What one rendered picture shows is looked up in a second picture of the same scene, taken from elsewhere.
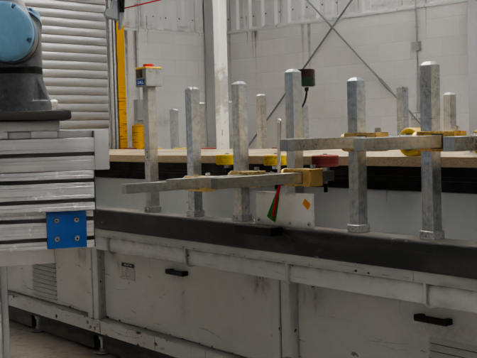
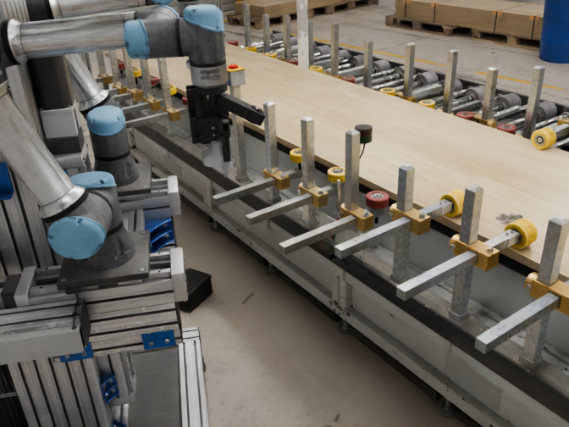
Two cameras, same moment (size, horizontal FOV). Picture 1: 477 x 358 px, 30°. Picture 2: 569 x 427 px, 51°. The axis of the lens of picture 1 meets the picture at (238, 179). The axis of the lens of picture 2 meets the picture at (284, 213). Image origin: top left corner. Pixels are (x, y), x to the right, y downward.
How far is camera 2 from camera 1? 1.16 m
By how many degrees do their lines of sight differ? 26
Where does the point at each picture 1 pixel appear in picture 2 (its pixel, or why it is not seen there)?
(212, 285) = not seen: hidden behind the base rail
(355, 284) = (394, 310)
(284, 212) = (341, 238)
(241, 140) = (309, 165)
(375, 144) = (415, 291)
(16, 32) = (86, 242)
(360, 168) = (404, 237)
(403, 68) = not seen: outside the picture
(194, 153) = (271, 156)
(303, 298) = not seen: hidden behind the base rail
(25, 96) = (107, 257)
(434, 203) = (463, 296)
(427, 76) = (471, 201)
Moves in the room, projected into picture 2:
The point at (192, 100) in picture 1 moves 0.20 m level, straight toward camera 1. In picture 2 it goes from (269, 114) to (267, 133)
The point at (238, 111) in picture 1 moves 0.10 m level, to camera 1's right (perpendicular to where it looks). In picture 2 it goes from (306, 144) to (334, 143)
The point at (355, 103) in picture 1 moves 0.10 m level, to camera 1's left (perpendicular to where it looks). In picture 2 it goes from (404, 188) to (371, 189)
